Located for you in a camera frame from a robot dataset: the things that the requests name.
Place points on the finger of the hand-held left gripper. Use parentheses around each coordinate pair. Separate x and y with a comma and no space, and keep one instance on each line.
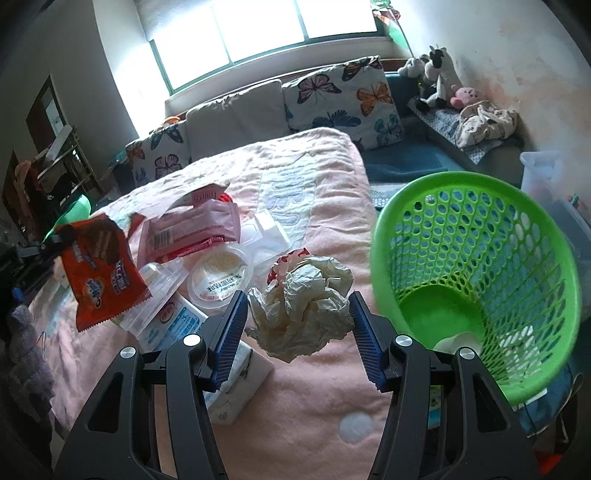
(46,247)

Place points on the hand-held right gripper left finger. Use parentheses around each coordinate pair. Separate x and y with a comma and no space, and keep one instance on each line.
(228,341)

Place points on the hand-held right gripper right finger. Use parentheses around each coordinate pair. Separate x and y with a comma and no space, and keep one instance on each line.
(367,341)

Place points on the white and blue carton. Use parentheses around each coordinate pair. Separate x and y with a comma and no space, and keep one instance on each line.
(178,323)

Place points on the round clear plastic cup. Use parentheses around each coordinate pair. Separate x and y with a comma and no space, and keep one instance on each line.
(221,281)

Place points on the orange snack packet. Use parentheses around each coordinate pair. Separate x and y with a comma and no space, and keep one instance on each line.
(101,277)

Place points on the cream paper ball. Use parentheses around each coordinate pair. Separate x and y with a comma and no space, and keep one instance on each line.
(300,309)

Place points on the green plastic basket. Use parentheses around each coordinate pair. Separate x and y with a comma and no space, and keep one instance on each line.
(429,300)

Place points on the clear plastic bottle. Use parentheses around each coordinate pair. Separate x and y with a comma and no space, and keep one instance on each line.
(154,281)

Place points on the clear plastic tray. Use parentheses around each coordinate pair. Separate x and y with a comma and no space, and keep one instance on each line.
(270,235)

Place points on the pink snack packet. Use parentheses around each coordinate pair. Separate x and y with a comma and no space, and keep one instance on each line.
(194,226)

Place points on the green plastic object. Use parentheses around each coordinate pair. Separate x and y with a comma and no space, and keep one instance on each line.
(74,214)

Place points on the white carton box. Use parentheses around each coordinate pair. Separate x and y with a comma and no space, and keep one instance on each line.
(244,383)

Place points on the white cup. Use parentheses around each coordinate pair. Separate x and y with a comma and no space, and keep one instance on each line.
(459,344)

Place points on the metal shelf rack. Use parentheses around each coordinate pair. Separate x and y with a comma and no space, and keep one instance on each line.
(69,157)

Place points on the pink blanket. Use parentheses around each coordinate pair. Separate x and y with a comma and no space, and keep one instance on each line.
(300,415)

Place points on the red and white wrapper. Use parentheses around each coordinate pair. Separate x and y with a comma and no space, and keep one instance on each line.
(295,253)

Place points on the brown door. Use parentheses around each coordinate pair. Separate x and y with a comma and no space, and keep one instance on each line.
(44,106)

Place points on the small butterfly print pillow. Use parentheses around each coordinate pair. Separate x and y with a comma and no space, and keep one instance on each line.
(159,157)

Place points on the white torn wrapper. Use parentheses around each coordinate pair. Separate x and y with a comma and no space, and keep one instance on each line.
(205,196)

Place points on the grey cushion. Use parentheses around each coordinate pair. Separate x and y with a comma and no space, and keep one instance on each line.
(231,120)

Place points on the orange object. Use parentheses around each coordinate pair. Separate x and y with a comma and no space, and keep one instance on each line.
(549,468)

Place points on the clear plastic storage bin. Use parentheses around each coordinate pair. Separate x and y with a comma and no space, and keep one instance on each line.
(558,217)

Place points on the grey patterned mat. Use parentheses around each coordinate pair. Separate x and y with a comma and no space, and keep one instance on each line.
(438,122)

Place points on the large butterfly print pillow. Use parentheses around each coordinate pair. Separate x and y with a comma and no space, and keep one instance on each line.
(341,97)

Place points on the cream crumpled cloth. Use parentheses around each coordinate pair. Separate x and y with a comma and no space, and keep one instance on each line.
(485,122)

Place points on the pink plush toy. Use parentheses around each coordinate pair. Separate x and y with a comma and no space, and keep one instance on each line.
(464,97)

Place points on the black and white cow plush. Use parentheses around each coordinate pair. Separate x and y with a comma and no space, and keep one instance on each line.
(436,74)

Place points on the grey plush toy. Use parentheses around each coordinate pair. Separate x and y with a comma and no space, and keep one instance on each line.
(411,68)

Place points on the window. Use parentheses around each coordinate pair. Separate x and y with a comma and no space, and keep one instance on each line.
(258,27)

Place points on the green artificial plant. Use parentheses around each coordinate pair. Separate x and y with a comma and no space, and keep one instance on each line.
(397,27)

